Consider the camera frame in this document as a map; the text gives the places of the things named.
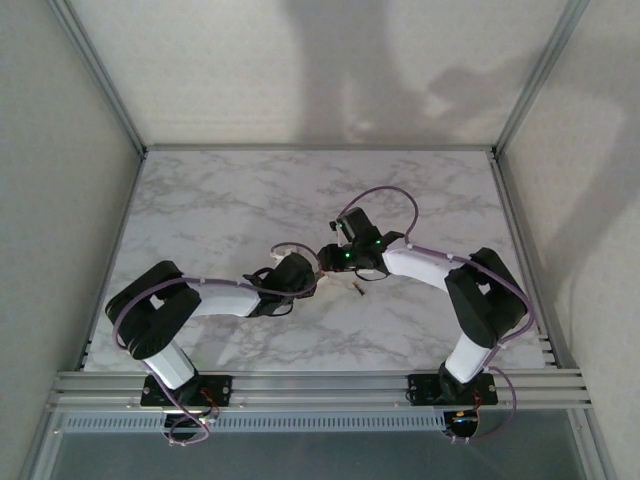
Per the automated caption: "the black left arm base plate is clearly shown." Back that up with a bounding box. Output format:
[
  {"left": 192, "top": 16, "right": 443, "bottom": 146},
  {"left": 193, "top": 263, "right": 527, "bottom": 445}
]
[{"left": 141, "top": 374, "right": 235, "bottom": 407}]

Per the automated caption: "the aluminium frame beam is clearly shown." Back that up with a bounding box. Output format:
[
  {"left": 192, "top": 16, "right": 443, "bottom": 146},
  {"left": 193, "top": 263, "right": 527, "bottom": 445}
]
[{"left": 142, "top": 143, "right": 499, "bottom": 154}]

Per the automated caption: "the grey slotted cable duct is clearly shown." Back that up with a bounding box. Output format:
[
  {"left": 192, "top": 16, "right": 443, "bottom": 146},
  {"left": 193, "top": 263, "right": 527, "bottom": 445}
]
[{"left": 64, "top": 412, "right": 446, "bottom": 434}]

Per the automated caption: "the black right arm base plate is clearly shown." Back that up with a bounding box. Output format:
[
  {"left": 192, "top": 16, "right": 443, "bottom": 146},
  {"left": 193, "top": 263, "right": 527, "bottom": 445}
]
[{"left": 407, "top": 372, "right": 497, "bottom": 405}]

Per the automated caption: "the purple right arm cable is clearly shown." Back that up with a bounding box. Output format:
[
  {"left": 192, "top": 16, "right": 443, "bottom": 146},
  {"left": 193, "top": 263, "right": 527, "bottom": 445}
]
[{"left": 343, "top": 185, "right": 535, "bottom": 444}]

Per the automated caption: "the wide slotted aluminium rail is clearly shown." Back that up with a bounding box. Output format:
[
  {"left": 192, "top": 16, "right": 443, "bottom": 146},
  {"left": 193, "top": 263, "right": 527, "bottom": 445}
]
[{"left": 47, "top": 368, "right": 594, "bottom": 412}]

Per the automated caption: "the aluminium side rail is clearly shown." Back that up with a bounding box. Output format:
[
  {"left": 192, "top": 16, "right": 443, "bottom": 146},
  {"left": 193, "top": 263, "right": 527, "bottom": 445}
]
[
  {"left": 488, "top": 149, "right": 559, "bottom": 369},
  {"left": 74, "top": 149, "right": 147, "bottom": 371}
]

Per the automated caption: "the aluminium frame post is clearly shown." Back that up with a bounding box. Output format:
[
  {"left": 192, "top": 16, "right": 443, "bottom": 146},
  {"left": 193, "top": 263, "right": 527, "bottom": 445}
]
[
  {"left": 19, "top": 407, "right": 69, "bottom": 480},
  {"left": 492, "top": 0, "right": 591, "bottom": 156},
  {"left": 569, "top": 408, "right": 619, "bottom": 480},
  {"left": 47, "top": 0, "right": 147, "bottom": 156}
]

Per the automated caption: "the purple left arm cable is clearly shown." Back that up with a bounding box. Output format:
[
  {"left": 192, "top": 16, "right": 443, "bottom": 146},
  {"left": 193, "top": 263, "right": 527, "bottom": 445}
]
[{"left": 113, "top": 242, "right": 321, "bottom": 448}]

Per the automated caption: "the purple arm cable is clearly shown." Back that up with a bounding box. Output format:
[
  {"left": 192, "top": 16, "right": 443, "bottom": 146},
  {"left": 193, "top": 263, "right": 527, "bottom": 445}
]
[
  {"left": 113, "top": 242, "right": 321, "bottom": 448},
  {"left": 343, "top": 185, "right": 535, "bottom": 444}
]

